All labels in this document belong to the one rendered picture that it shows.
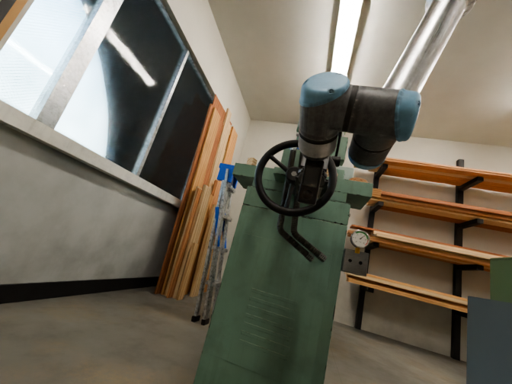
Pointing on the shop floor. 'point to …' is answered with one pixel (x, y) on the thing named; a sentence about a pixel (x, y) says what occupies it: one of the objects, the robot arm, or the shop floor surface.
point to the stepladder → (228, 184)
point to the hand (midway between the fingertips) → (308, 200)
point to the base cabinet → (273, 304)
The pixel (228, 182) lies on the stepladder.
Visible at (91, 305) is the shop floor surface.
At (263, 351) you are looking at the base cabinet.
